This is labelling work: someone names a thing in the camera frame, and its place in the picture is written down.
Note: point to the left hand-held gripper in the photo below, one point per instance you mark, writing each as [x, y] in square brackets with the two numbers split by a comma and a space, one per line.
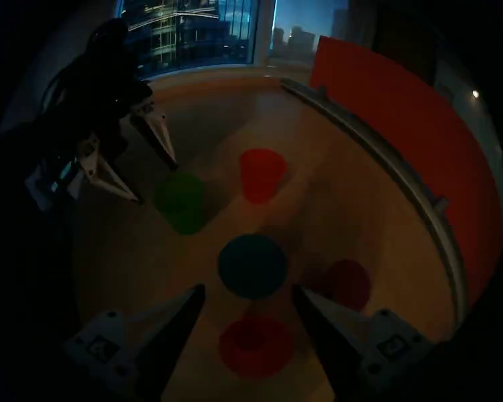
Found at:
[90, 96]

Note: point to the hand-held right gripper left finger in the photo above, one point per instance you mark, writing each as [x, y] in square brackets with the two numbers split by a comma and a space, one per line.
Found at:
[125, 339]

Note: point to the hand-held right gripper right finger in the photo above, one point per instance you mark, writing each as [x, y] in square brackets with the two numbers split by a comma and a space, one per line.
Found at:
[371, 339]

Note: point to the dark red plastic cup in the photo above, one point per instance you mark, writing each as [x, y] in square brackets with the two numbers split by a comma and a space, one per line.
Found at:
[345, 282]

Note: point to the green plastic cup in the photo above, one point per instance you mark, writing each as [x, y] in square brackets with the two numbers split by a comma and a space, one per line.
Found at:
[180, 203]

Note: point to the orange plastic cup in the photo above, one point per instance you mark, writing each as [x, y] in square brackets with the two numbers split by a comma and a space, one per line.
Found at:
[260, 176]

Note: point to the blue plastic cup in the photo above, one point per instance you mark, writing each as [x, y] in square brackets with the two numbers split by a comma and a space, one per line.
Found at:
[251, 266]

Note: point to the red desk screen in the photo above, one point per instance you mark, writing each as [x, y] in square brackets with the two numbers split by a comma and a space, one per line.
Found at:
[419, 138]

